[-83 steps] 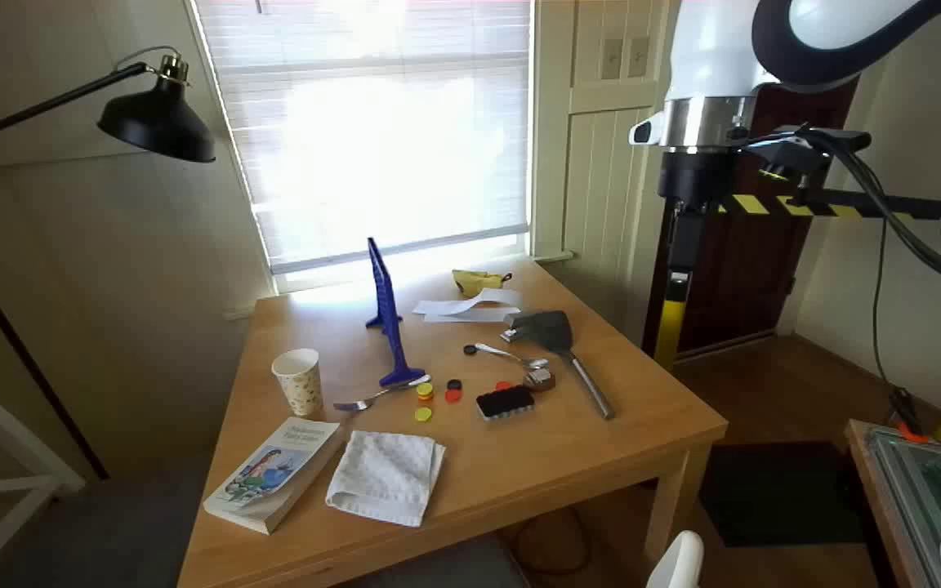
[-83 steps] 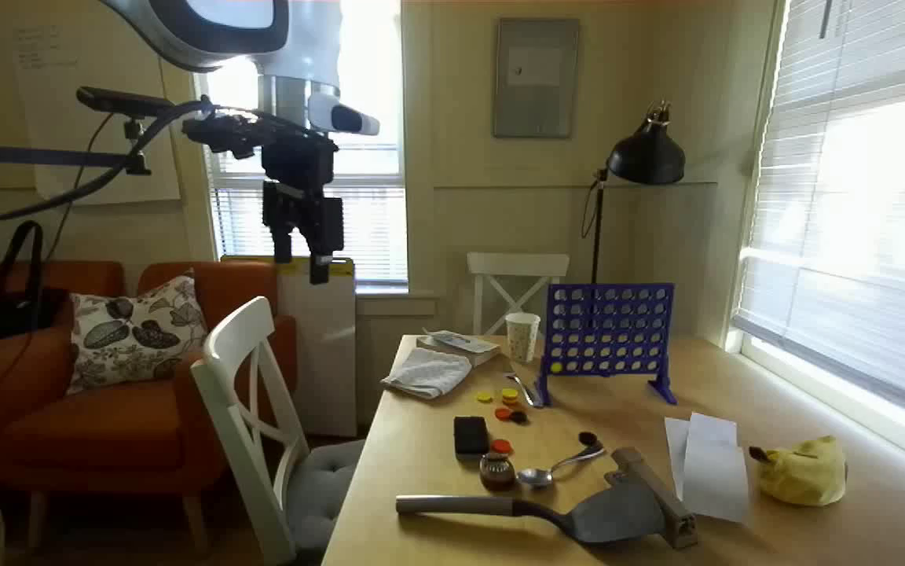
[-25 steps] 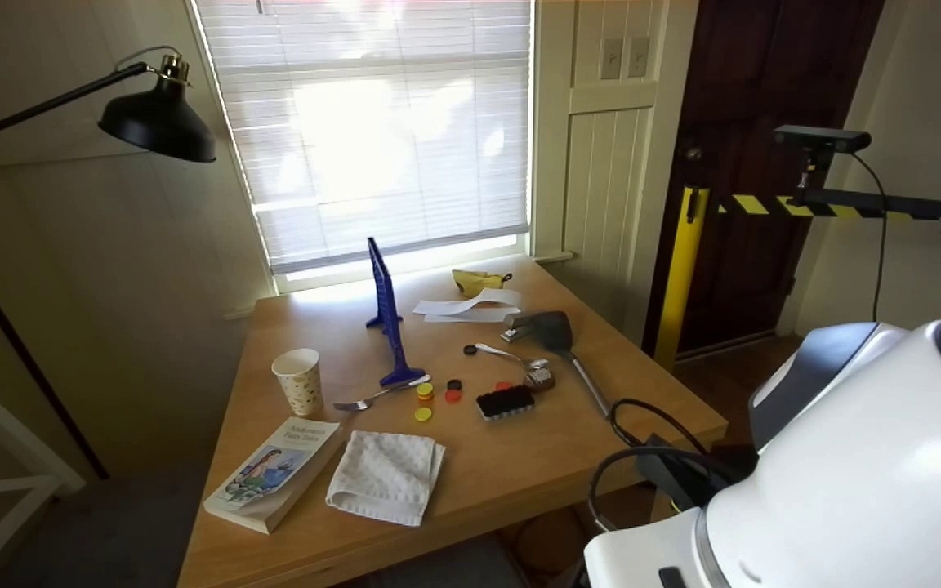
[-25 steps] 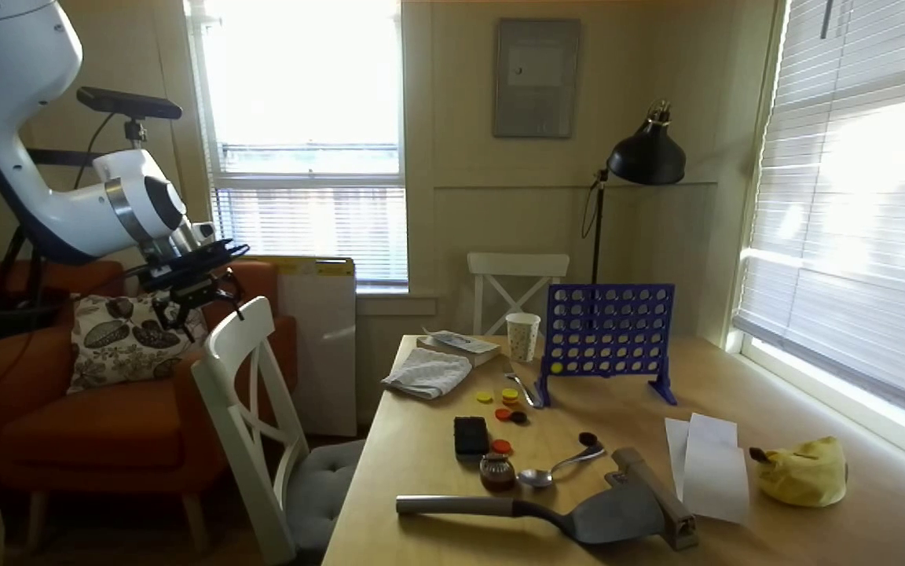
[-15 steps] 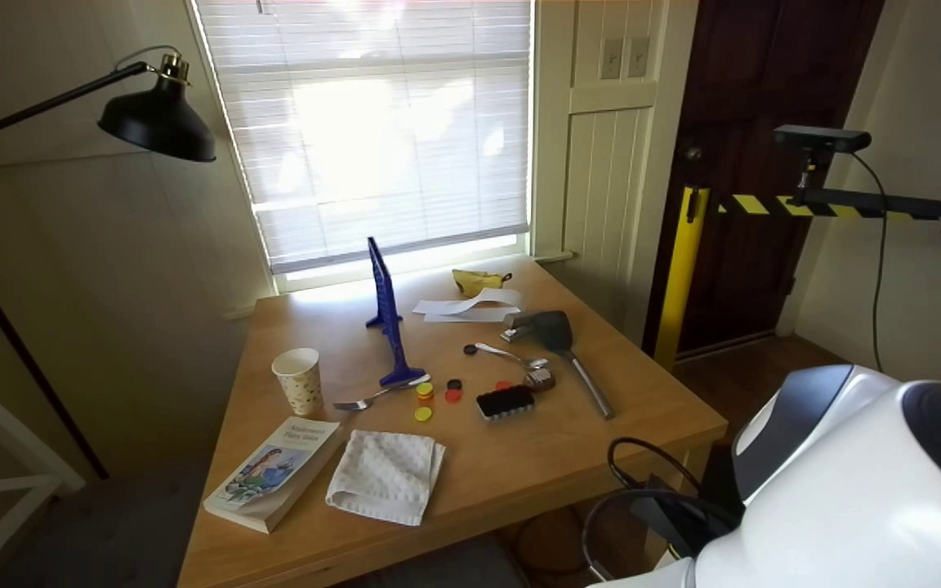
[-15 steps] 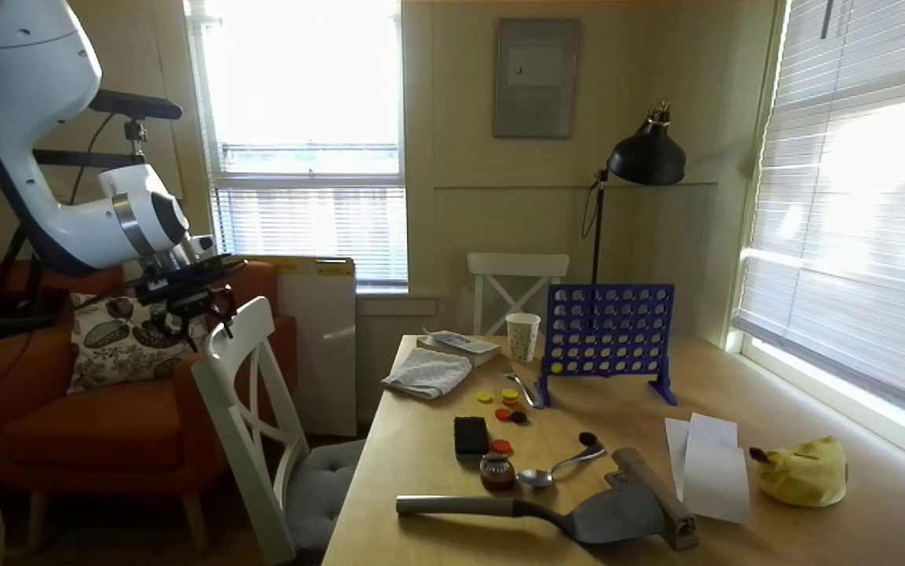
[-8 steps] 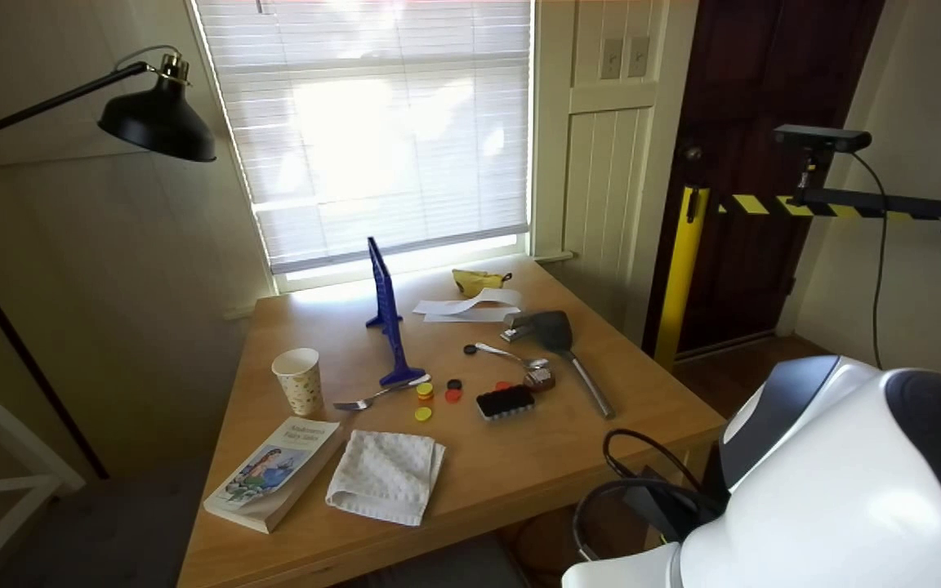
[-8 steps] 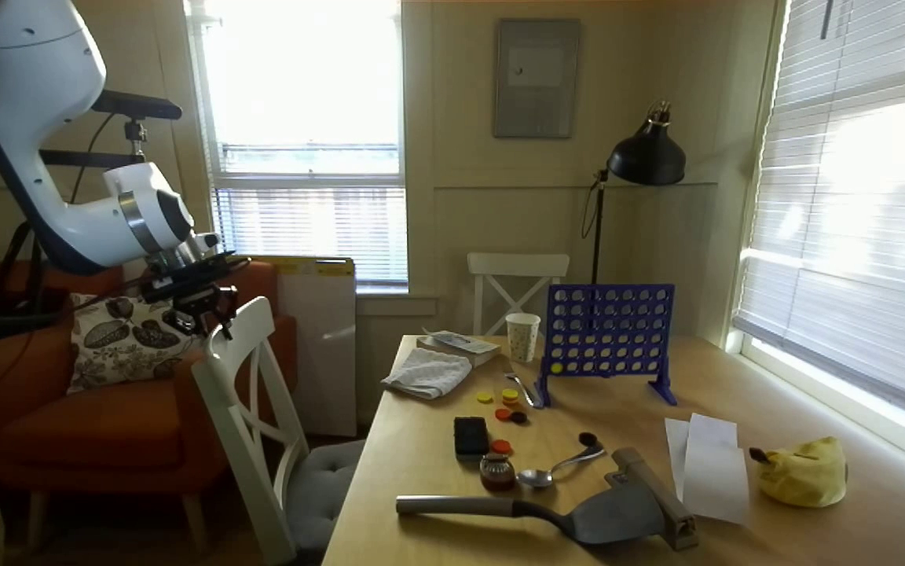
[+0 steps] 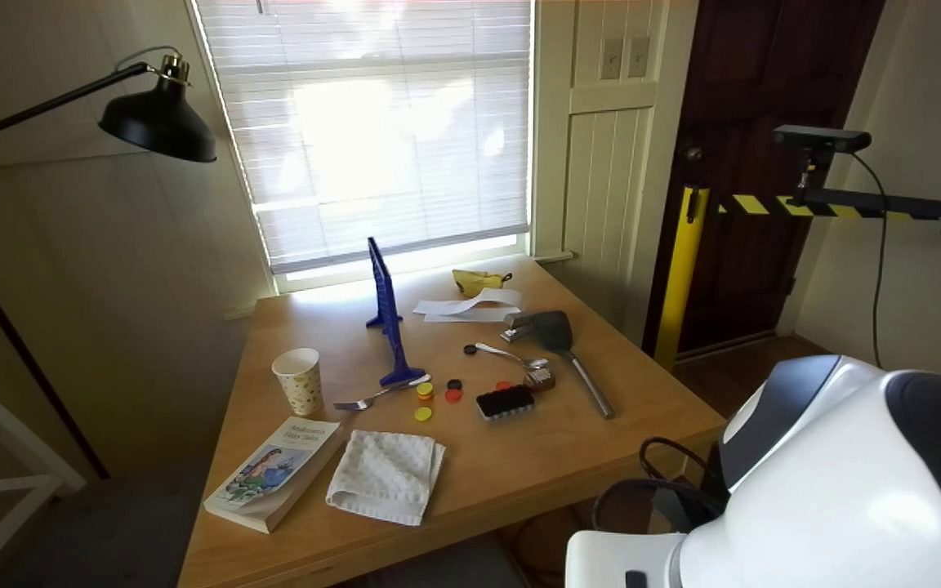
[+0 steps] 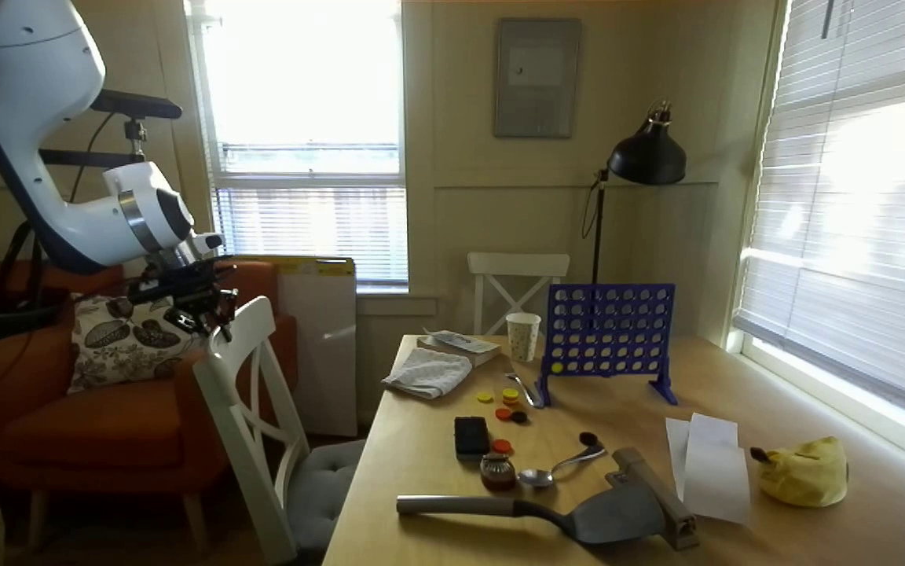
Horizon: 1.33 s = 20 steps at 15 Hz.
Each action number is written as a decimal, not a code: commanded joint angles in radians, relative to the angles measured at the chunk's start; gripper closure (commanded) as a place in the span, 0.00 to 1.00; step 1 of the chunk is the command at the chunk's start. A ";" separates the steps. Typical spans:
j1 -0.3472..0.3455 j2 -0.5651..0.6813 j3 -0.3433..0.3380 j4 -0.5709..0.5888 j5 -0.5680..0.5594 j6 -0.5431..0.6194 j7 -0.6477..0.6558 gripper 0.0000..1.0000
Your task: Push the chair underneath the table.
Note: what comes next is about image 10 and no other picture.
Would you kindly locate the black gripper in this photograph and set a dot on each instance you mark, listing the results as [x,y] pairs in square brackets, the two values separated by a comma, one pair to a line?
[174,283]

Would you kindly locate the white wooden cross-back chair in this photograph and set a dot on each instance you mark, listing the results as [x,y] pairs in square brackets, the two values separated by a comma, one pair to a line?
[250,419]

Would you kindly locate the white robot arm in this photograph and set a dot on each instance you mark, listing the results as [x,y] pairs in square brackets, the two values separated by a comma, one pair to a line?
[33,75]

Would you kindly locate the white chair with straight backrest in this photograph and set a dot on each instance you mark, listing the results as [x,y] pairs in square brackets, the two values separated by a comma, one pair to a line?
[517,264]

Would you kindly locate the leaf patterned pillow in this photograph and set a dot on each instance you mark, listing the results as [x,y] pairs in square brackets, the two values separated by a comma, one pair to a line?
[124,341]

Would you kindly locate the orange armchair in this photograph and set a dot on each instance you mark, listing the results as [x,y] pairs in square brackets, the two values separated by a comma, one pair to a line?
[85,430]

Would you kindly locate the grey tufted seat cushion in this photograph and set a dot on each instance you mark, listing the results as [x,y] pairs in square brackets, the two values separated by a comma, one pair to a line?
[328,491]

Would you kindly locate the grey folded towel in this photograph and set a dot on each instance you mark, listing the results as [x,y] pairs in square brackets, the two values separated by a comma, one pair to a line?
[429,372]

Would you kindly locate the patterned folded cloth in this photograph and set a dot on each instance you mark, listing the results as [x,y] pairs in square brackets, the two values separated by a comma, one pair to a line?
[462,343]

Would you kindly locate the light wooden table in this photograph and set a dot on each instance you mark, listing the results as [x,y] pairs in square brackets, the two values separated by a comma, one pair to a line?
[421,491]

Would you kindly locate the yellow game token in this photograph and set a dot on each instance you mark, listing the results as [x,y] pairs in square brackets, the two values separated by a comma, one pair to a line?
[514,396]
[484,396]

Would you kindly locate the black smartphone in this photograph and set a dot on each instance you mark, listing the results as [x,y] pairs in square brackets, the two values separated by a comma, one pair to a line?
[474,434]

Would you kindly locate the clear plastic cup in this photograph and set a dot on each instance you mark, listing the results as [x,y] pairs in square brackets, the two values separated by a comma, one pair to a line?
[522,339]

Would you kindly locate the red game token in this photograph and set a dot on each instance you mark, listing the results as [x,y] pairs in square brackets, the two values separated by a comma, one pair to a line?
[509,416]
[500,448]

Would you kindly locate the silver metal utensil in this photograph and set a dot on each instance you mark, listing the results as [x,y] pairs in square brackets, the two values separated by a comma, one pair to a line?
[522,388]

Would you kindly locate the small brown glass jar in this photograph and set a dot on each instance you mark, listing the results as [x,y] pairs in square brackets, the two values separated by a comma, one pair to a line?
[497,474]

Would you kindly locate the metal spoon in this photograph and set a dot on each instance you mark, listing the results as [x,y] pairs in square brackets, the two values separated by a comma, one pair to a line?
[551,469]

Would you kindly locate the blue connect four grid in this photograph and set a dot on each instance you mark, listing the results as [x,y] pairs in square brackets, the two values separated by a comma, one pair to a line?
[608,330]

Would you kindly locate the small black scoop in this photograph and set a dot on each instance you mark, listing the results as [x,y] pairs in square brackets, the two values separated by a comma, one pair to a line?
[588,440]

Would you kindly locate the black lamp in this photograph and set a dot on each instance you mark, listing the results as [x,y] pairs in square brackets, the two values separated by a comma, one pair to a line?
[644,159]

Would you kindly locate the white paper sheet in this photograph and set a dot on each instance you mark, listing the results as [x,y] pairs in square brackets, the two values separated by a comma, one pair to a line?
[717,474]
[678,450]

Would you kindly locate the white window blind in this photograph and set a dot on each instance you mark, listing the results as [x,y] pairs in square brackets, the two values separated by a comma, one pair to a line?
[862,240]

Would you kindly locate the bright window with frame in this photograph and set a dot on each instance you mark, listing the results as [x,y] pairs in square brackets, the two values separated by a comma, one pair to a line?
[307,126]

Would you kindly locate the grey wall panel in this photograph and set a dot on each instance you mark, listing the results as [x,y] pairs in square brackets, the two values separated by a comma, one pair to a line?
[536,79]

